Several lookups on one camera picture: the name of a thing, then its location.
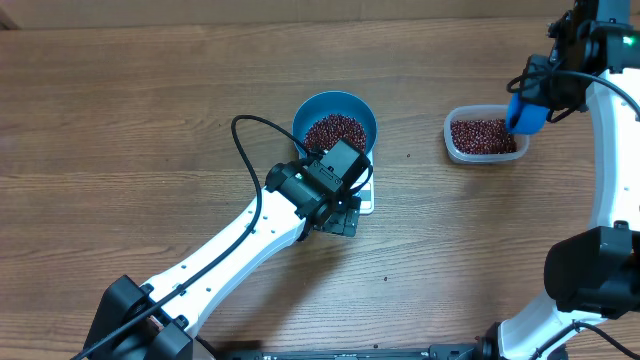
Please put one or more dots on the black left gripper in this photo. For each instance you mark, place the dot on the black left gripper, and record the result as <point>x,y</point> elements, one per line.
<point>343,217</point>

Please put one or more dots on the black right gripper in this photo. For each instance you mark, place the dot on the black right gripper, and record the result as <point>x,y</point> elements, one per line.
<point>530,89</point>

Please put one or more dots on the blue plastic scoop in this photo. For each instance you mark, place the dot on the blue plastic scoop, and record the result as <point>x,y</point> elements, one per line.
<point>524,118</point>

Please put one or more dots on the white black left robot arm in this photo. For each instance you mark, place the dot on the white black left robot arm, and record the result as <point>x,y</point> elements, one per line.
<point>161,318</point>

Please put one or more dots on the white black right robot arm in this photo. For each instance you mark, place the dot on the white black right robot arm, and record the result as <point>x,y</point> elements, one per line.
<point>591,277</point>

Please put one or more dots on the white digital kitchen scale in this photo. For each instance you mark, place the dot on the white digital kitchen scale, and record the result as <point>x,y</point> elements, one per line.
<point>366,193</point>

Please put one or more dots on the teal blue bowl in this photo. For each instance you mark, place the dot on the teal blue bowl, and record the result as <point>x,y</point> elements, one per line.
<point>326,103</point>

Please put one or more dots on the red adzuki beans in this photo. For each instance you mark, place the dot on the red adzuki beans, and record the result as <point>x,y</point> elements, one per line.
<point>477,137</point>

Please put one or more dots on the clear plastic food container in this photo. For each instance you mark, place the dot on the clear plastic food container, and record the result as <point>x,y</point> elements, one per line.
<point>480,112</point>

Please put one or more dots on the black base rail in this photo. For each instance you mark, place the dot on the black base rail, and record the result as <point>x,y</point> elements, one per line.
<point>433,352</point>

